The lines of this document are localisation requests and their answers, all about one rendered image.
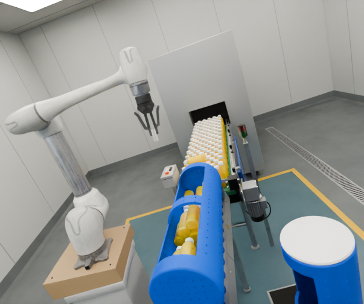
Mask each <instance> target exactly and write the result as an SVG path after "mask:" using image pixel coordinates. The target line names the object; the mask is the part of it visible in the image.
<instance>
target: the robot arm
mask: <svg viewBox="0 0 364 304"><path fill-rule="evenodd" d="M120 63H121V66H120V68H119V71H118V72H117V73H116V74H114V75H112V76H110V77H108V78H105V79H104V80H100V81H98V82H95V83H92V84H89V85H87V86H84V87H81V88H79V89H76V90H73V91H71V92H68V93H66V94H63V95H61V96H58V97H55V98H51V99H48V100H44V101H39V102H36V103H31V104H29V105H27V106H24V107H22V108H20V109H19V110H17V111H15V112H13V113H12V114H10V115H9V116H8V117H7V119H6V120H5V127H6V129H7V130H8V131H9V132H10V133H12V134H14V135H22V134H26V133H29V132H33V131H34V132H35V133H36V134H37V135H38V137H40V138H43V140H44V141H45V143H46V145H47V147H48V149H49V150H50V152H51V154H52V156H53V158H54V160H55V161H56V163H57V165H58V167H59V168H60V170H61V172H62V174H63V176H64V178H65V179H66V181H67V183H68V185H69V187H70V188H71V190H72V192H73V194H74V195H75V197H74V200H73V203H74V207H75V208H74V209H72V210H71V211H70V212H69V213H68V214H67V216H66V220H65V229H66V232H67V235H68V238H69V240H70V242H71V244H72V246H73V248H74V249H75V251H76V252H77V255H78V259H77V262H76V263H75V265H74V270H78V269H79V268H82V267H85V269H86V270H89V269H91V267H92V265H93V264H96V263H98V262H104V261H107V260H108V259H109V250H110V247H111V243H112V242H113V239H112V238H108V239H105V238H104V235H103V223H104V221H105V219H106V217H107V213H108V210H109V204H108V201H107V199H106V197H105V196H104V195H102V194H101V193H100V192H99V191H98V189H95V188H92V187H91V186H90V184H89V182H88V180H87V178H86V176H85V175H84V173H83V171H82V169H81V167H80V165H79V164H78V162H77V159H76V158H75V156H74V153H73V152H72V150H71V148H70V146H69V144H68V142H67V140H66V139H65V137H64V135H63V133H62V130H63V126H62V122H61V119H60V114H61V113H62V112H63V111H65V110H66V109H68V108H70V107H72V106H74V105H76V104H78V103H80V102H82V101H84V100H87V99H89V98H91V97H93V96H96V95H98V94H99V93H102V92H104V91H106V90H108V89H111V88H113V87H115V86H118V85H121V84H128V85H129V87H130V90H131V91H132V95H133V96H136V97H135V100H136V104H137V110H136V111H135V112H134V115H136V116H137V117H138V119H139V121H140V123H141V125H142V126H143V128H144V129H145V130H148V131H149V133H150V136H153V139H154V141H155V142H156V140H157V142H159V139H158V136H157V134H159V132H158V128H157V127H158V126H160V123H159V105H155V104H154V102H153V101H152V98H151V95H150V93H149V92H150V86H149V84H148V80H147V66H146V64H145V63H144V60H143V59H142V56H141V54H140V52H139V51H138V49H137V48H136V47H127V48H124V49H122V50H121V51H120ZM154 107H155V109H156V117H157V124H156V123H155V119H154V117H153V114H152V111H153V108H154ZM139 111H140V112H141V113H142V114H144V117H145V121H146V123H147V127H146V126H145V124H144V122H143V120H142V118H141V117H140V115H139ZM148 113H149V114H150V117H151V119H152V122H153V125H154V127H153V129H152V128H150V124H149V121H148V117H147V114H148ZM153 130H154V132H153ZM154 133H155V135H154ZM155 137H156V138H155Z"/></svg>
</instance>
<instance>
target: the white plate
mask: <svg viewBox="0 0 364 304"><path fill-rule="evenodd" d="M280 241H281V245H282V247H283V249H284V250H285V251H286V253H287V254H288V255H290V256H291V257H292V258H294V259H296V260H298V261H300V262H303V263H306V264H310V265H332V264H336V263H339V262H342V261H343V260H345V259H346V258H348V257H349V256H350V255H351V254H352V252H353V250H354V247H355V240H354V236H353V234H352V233H351V231H350V230H349V229H348V228H347V227H346V226H344V225H343V224H342V223H340V222H338V221H336V220H333V219H331V218H327V217H319V216H308V217H301V218H297V219H295V220H293V221H291V222H289V223H288V224H287V225H286V226H285V227H284V228H283V229H282V231H281V234H280Z"/></svg>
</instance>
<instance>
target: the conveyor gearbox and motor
mask: <svg viewBox="0 0 364 304"><path fill-rule="evenodd" d="M240 191H241V195H243V198H244V202H245V203H246V204H247V208H248V211H249V212H248V211H246V212H247V213H248V214H249V215H250V216H251V220H252V221H254V222H260V221H263V220H264V219H266V218H267V217H268V216H269V215H270V213H271V207H270V204H269V203H268V202H266V198H265V197H262V196H261V194H260V193H259V190H258V186H257V183H256V181H255V180H250V181H247V182H242V183H241V190H240ZM267 204H268V205H269V207H270V213H269V215H268V216H267V217H266V218H265V215H264V209H266V208H268V207H267Z"/></svg>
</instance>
